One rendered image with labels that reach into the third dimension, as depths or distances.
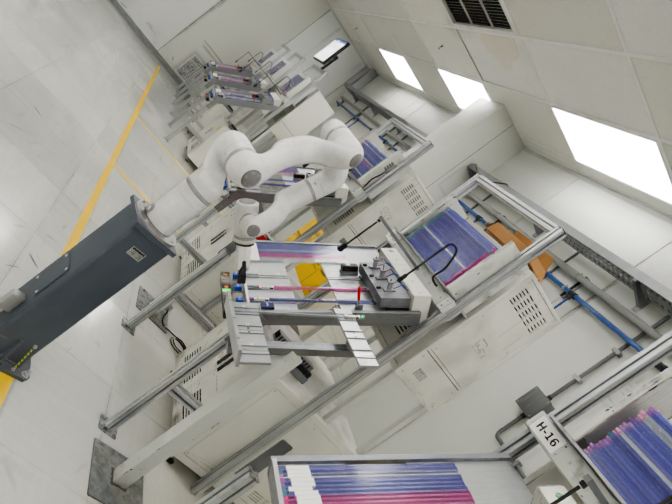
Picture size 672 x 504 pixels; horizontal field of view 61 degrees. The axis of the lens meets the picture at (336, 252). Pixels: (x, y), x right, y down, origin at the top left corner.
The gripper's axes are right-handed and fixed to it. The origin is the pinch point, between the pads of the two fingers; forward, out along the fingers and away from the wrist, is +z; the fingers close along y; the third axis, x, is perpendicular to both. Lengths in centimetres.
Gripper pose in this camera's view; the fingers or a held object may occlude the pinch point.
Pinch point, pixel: (241, 278)
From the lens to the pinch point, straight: 223.2
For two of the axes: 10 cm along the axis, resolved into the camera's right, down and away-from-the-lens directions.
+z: -1.4, 9.1, 3.9
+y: 2.2, 4.1, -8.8
